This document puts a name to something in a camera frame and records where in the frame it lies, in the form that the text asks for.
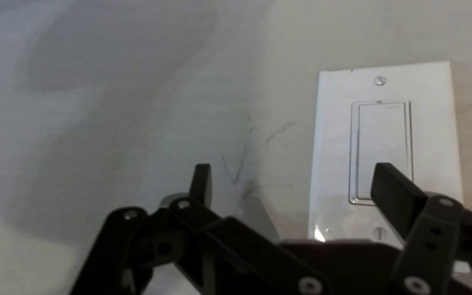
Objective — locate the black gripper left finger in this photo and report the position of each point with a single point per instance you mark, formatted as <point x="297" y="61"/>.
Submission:
<point x="219" y="256"/>

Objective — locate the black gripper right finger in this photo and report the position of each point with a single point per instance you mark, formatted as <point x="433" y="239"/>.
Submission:
<point x="437" y="233"/>

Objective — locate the white rocker light switch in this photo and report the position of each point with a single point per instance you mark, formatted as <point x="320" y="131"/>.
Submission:
<point x="381" y="131"/>

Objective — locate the white light switch plate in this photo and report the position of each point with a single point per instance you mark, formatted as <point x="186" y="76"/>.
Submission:
<point x="437" y="161"/>

